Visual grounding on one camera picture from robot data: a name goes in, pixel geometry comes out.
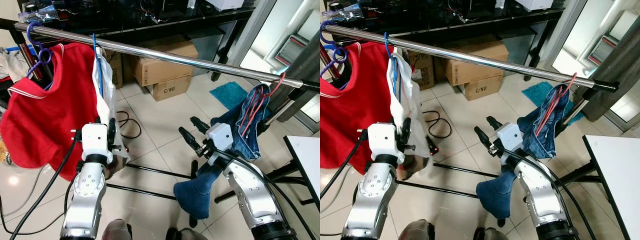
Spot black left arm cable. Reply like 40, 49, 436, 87
320, 131, 370, 201
9, 131, 83, 240

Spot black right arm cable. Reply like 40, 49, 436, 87
500, 147, 598, 240
212, 147, 319, 240

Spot black clothes rack silver rail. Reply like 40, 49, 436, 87
0, 17, 321, 228
320, 22, 621, 228

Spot black power cable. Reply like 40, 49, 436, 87
114, 110, 143, 140
422, 110, 453, 138

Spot blue plastic hanger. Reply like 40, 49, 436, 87
382, 31, 401, 98
91, 32, 106, 98

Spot clear plastic packet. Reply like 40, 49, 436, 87
327, 2, 366, 22
22, 4, 61, 23

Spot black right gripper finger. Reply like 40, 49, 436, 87
473, 125, 496, 150
485, 115, 505, 133
178, 126, 202, 151
189, 116, 212, 136

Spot purple plastic hanger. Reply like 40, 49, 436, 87
320, 20, 350, 78
22, 21, 53, 81

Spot large cardboard box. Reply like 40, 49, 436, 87
131, 40, 199, 87
442, 41, 510, 87

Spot red shirt white trim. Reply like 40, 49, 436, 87
320, 41, 401, 171
0, 42, 103, 168

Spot pink red hanger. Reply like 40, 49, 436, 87
239, 71, 287, 136
534, 72, 578, 136

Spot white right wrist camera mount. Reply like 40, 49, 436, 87
206, 122, 235, 156
496, 121, 523, 153

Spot grey right robot leg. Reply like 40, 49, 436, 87
165, 227, 208, 240
472, 227, 513, 240

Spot black desk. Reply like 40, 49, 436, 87
325, 0, 568, 83
20, 0, 258, 83

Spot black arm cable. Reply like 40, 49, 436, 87
500, 147, 598, 240
212, 147, 319, 240
320, 131, 370, 201
9, 131, 83, 240

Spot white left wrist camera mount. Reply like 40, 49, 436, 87
366, 122, 398, 157
80, 122, 110, 157

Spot glass sliding door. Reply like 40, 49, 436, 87
540, 0, 640, 66
227, 0, 321, 81

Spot blue denim jeans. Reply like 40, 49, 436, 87
173, 84, 273, 221
475, 84, 571, 220

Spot cardboard box C/NO print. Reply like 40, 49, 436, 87
145, 75, 194, 102
457, 75, 505, 102

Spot white box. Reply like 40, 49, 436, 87
205, 0, 246, 12
515, 0, 555, 12

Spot grey curtain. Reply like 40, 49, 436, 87
270, 30, 321, 123
580, 17, 640, 123

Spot cardboard box black print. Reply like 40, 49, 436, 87
407, 50, 435, 91
105, 50, 125, 89

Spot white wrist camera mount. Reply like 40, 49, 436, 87
80, 122, 110, 157
496, 121, 523, 153
206, 122, 235, 156
366, 122, 398, 157

